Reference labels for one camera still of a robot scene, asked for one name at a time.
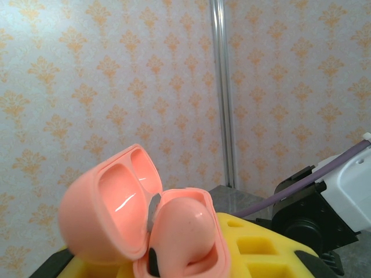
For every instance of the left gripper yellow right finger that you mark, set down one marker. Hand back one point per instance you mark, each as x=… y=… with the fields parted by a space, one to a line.
x=232 y=231

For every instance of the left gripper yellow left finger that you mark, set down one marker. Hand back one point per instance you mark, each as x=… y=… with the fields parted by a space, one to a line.
x=101 y=270

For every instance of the pink earbud charging case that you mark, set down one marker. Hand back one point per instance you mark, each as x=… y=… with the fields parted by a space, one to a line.
x=87 y=208

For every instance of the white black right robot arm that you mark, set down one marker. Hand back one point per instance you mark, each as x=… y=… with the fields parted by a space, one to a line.
x=353 y=188

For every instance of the aluminium frame post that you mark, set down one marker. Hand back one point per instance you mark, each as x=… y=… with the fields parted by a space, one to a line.
x=224 y=87

